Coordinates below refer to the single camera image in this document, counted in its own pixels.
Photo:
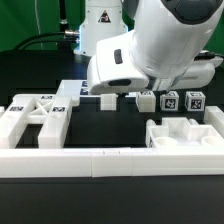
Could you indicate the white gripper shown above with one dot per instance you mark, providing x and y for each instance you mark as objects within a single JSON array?
[{"x": 111, "y": 69}]

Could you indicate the white chair seat part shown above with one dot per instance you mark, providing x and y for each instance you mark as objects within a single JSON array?
[{"x": 181, "y": 132}]

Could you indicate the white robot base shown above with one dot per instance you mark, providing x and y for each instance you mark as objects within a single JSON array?
[{"x": 103, "y": 19}]

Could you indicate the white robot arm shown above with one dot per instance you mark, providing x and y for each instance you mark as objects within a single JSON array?
[{"x": 164, "y": 51}]

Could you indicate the small white part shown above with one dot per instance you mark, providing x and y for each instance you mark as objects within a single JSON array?
[{"x": 108, "y": 102}]

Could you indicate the black pole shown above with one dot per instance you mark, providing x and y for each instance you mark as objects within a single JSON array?
[{"x": 63, "y": 23}]

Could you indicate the white marker base plate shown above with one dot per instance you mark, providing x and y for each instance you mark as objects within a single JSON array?
[{"x": 73, "y": 88}]

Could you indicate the white chair back frame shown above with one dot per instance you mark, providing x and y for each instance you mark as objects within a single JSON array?
[{"x": 52, "y": 112}]

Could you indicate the white fence wall right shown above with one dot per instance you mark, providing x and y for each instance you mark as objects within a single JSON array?
[{"x": 215, "y": 117}]

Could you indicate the white fence wall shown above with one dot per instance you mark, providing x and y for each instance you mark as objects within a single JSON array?
[
  {"x": 33, "y": 163},
  {"x": 215, "y": 117}
]

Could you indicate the white fence wall front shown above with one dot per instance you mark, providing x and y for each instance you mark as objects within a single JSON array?
[{"x": 33, "y": 163}]

